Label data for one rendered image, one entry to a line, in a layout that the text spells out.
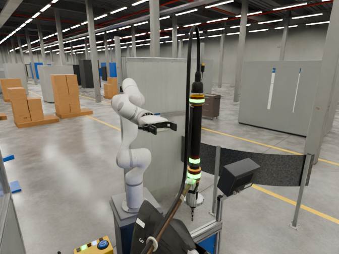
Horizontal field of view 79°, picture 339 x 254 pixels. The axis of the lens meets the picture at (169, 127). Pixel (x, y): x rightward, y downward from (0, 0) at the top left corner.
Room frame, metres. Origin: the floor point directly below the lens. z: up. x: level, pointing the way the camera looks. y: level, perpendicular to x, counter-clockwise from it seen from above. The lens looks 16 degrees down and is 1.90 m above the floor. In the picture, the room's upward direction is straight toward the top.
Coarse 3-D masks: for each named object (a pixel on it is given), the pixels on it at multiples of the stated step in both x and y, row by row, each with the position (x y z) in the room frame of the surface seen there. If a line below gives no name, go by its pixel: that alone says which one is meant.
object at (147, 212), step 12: (144, 204) 0.61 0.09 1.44; (144, 216) 0.56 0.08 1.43; (156, 216) 0.59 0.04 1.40; (144, 228) 0.52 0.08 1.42; (156, 228) 0.55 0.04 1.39; (168, 228) 0.58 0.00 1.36; (132, 240) 0.46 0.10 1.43; (168, 240) 0.54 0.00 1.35; (180, 240) 0.57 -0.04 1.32; (132, 252) 0.43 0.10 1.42; (156, 252) 0.48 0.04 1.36; (168, 252) 0.51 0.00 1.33; (180, 252) 0.53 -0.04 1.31
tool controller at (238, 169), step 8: (248, 160) 1.35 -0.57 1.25; (224, 168) 1.24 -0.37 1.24; (232, 168) 1.23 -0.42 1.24; (240, 168) 1.25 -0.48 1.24; (248, 168) 1.26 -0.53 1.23; (256, 168) 1.27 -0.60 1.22; (224, 176) 1.23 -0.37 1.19; (232, 176) 1.18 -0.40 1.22; (240, 176) 1.19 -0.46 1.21; (248, 176) 1.24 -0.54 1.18; (224, 184) 1.23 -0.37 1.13; (232, 184) 1.18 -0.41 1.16; (240, 184) 1.22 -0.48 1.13; (248, 184) 1.29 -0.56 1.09; (224, 192) 1.22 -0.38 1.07; (232, 192) 1.21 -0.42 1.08; (240, 192) 1.22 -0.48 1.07
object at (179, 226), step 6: (174, 222) 0.82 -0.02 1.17; (180, 222) 0.84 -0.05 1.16; (174, 228) 0.77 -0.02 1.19; (180, 228) 0.78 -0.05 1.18; (186, 228) 0.79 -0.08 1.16; (180, 234) 0.73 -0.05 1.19; (186, 234) 0.74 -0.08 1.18; (186, 240) 0.70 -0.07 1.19; (192, 240) 0.71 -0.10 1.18; (192, 246) 0.67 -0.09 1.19
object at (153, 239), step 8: (192, 32) 0.55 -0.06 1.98; (184, 160) 0.53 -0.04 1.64; (184, 168) 0.52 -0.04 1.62; (184, 176) 0.52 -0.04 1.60; (184, 184) 0.51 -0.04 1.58; (176, 200) 0.46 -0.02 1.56; (168, 216) 0.41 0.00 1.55; (160, 224) 0.38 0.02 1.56; (152, 240) 0.34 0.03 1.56; (144, 248) 0.32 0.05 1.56
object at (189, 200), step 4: (192, 184) 0.56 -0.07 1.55; (192, 188) 0.56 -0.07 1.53; (196, 188) 0.57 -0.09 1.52; (188, 192) 0.57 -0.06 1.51; (192, 192) 0.56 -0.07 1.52; (188, 196) 0.58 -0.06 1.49; (192, 196) 0.58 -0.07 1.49; (200, 196) 0.62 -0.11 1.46; (184, 200) 0.60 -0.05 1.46; (188, 200) 0.58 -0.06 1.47; (192, 200) 0.58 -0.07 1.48; (196, 200) 0.60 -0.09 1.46; (200, 200) 0.60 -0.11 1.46; (188, 204) 0.59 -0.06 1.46; (192, 204) 0.58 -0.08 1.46; (196, 204) 0.58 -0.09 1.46; (200, 204) 0.59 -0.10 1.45
